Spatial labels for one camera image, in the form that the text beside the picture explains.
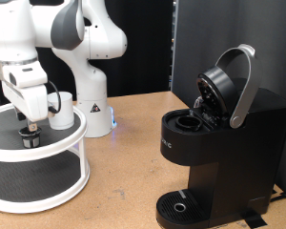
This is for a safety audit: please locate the metallic gripper finger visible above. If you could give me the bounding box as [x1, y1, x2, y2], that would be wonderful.
[26, 118, 39, 133]

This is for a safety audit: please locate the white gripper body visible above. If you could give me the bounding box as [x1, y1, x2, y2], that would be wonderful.
[2, 80, 55, 122]

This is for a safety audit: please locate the silver Keurig lid handle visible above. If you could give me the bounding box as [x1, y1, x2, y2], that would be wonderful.
[214, 43, 263, 130]

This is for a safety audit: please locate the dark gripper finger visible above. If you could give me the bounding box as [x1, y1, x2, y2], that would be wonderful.
[14, 106, 27, 122]

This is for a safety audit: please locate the black Keurig coffee machine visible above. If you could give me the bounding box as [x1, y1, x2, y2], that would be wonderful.
[155, 65, 286, 229]

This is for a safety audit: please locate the white two-tier turntable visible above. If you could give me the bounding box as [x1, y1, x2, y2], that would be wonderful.
[0, 99, 91, 214]

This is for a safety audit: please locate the black Keurig drip tray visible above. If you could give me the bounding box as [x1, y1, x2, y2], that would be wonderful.
[155, 189, 212, 229]

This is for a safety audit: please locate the black reusable coffee pod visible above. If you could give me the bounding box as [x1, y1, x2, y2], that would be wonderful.
[18, 126, 42, 149]

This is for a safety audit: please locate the black tape strip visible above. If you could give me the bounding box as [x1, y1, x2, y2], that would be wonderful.
[270, 190, 286, 204]
[242, 208, 269, 229]

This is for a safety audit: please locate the white plastic mug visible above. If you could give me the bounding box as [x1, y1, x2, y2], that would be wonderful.
[47, 91, 76, 131]

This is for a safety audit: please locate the grey metal frame post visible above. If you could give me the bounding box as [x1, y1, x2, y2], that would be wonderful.
[170, 0, 179, 92]

